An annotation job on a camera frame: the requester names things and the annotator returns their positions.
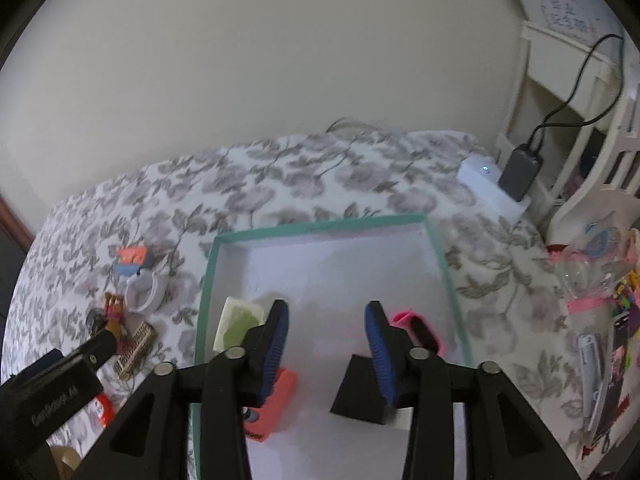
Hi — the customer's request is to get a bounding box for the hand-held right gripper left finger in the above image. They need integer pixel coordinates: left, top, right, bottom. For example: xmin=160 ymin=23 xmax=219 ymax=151
xmin=80 ymin=299 xmax=291 ymax=480

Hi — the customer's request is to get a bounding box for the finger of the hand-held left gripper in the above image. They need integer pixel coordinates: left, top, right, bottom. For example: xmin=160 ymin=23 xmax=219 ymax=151
xmin=75 ymin=329 xmax=119 ymax=367

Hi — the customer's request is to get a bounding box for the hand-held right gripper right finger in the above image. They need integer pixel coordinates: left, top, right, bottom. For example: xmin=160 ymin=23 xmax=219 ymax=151
xmin=364 ymin=301 xmax=583 ymax=480

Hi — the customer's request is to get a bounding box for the gold patterned lighter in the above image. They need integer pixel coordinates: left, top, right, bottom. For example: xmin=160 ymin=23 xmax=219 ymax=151
xmin=112 ymin=322 xmax=155 ymax=381

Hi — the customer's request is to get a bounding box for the pink ball toy figure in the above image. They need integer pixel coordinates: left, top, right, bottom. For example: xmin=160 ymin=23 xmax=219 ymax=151
xmin=102 ymin=292 xmax=127 ymax=346

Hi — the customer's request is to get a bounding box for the black charger block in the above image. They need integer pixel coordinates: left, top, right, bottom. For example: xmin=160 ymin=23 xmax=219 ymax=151
xmin=330 ymin=354 xmax=396 ymax=425

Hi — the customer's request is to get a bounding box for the pink wrist watch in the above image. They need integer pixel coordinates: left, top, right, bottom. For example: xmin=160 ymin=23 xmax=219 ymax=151
xmin=391 ymin=311 xmax=446 ymax=356

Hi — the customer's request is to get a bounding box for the cream hair claw clip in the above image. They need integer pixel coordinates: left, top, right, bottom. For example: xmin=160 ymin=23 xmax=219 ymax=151
xmin=212 ymin=296 xmax=267 ymax=353

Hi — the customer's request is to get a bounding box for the red and white bottle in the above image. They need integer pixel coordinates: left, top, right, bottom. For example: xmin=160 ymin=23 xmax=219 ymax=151
xmin=92 ymin=392 xmax=117 ymax=428

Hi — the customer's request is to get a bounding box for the teal-rimmed white box tray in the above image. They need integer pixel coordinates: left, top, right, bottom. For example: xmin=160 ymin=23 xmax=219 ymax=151
xmin=187 ymin=213 xmax=476 ymax=480

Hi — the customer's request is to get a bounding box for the small orange blue case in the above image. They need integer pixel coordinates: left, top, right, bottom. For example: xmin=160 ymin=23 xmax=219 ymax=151
xmin=114 ymin=246 xmax=151 ymax=277

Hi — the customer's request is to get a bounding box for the dark cabinet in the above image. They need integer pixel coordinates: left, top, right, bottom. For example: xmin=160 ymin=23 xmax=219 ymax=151
xmin=0 ymin=195 xmax=36 ymax=333

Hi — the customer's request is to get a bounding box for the grey floral blanket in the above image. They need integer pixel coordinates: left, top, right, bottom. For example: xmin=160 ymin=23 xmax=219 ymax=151
xmin=0 ymin=130 xmax=601 ymax=480

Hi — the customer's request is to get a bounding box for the white power bank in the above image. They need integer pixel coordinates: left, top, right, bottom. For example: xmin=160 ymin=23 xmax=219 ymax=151
xmin=456 ymin=156 xmax=532 ymax=218

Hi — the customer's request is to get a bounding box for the silver nail clipper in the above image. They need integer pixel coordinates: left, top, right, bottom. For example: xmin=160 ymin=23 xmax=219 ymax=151
xmin=577 ymin=332 xmax=608 ymax=433

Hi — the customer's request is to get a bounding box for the clear bag with pink items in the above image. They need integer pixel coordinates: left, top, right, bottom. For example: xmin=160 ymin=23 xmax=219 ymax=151
xmin=547 ymin=212 xmax=640 ymax=313

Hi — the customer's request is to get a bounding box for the grey power bank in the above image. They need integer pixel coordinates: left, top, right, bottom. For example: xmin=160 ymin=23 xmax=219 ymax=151
xmin=498 ymin=144 xmax=544 ymax=202

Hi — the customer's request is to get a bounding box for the black card pack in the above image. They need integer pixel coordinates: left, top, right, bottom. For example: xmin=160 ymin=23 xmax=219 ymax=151
xmin=595 ymin=310 xmax=640 ymax=441

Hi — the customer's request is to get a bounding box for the black cable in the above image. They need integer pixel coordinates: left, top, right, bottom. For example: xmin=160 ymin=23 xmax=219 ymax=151
xmin=530 ymin=33 xmax=627 ymax=153

